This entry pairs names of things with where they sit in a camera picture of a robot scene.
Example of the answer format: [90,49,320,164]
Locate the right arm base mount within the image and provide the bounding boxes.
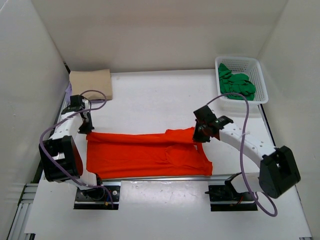
[205,185,258,212]

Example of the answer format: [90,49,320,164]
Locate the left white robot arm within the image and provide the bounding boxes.
[39,94,102,191]

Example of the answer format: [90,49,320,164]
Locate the orange t shirt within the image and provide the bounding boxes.
[86,127,213,179]

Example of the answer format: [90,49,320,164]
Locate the beige t shirt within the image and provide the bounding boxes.
[69,69,113,100]

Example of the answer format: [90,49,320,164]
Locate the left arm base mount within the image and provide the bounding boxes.
[73,181,121,211]

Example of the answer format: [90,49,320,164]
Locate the purple t shirt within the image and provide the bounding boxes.
[65,83,105,104]

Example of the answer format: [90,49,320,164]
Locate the white plastic basket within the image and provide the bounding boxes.
[215,56,269,106]

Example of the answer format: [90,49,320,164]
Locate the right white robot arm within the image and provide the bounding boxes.
[192,105,301,199]

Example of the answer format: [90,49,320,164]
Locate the green t shirt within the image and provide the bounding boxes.
[218,63,256,101]

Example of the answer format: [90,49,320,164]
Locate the aluminium frame rail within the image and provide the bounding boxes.
[7,99,313,240]

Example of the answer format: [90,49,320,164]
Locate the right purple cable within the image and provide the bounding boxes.
[206,93,278,217]

